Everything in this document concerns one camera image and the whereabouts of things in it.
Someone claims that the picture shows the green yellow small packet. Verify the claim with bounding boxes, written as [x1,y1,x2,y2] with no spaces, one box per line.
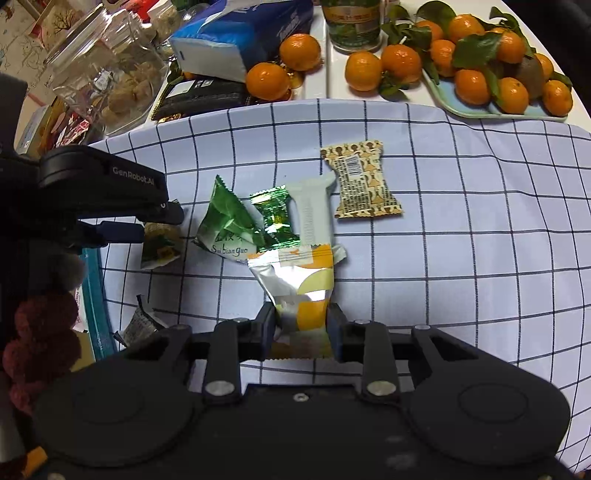
[140,222,181,270]

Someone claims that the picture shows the light green snack packet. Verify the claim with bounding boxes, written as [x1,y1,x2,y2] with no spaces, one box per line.
[193,175,266,261]

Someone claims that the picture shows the yellow cardboard box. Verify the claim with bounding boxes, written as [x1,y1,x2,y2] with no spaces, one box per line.
[16,104,61,155]

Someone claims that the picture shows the teal tray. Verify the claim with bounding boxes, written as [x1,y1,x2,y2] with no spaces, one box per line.
[79,247,118,363]

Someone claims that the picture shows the blue checkered tablecloth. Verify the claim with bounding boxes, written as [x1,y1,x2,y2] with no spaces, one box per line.
[88,98,591,462]

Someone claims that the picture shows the glass jar with cookies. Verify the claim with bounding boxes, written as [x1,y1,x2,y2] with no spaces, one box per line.
[44,4,169,137]

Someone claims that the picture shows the blue tissue pack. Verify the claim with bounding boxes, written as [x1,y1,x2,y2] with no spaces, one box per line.
[168,0,315,84]

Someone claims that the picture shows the dark green shiny candy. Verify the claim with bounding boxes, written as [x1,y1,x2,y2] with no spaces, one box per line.
[249,185,302,252]

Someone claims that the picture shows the small dark grey packet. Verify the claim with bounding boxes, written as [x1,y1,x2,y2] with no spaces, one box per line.
[115,295,166,347]

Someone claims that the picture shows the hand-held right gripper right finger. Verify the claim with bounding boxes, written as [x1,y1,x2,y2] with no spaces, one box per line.
[325,302,490,400]

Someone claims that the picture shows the brown patterned snack packet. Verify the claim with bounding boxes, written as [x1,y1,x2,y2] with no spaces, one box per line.
[320,141,404,220]

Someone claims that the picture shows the orange silver snack packet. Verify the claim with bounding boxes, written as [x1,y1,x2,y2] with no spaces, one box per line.
[247,244,348,360]

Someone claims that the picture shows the pile of leafy tangerines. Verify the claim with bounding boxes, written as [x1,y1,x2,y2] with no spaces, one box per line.
[416,9,574,117]

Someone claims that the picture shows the tangerine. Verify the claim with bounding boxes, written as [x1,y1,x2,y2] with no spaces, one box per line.
[246,63,291,101]
[381,44,423,85]
[279,33,322,71]
[345,51,384,92]

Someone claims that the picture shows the green labelled can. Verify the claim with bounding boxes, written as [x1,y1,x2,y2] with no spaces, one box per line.
[321,0,383,55]

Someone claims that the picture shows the light blue plate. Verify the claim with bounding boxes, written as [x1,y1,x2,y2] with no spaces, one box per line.
[422,69,568,123]

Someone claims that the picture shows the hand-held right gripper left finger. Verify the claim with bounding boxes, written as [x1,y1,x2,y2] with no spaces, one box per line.
[122,302,278,402]

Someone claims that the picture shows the red snack packets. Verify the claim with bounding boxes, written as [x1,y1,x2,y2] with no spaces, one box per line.
[53,111,93,146]

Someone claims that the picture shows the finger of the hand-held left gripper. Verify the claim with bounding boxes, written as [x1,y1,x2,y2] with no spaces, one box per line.
[76,220,145,246]
[133,200,185,227]

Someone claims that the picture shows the black snack packet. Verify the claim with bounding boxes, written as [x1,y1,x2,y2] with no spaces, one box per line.
[152,78,252,121]

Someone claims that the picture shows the white snack bar packet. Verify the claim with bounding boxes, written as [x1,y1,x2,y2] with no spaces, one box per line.
[286,172,337,247]

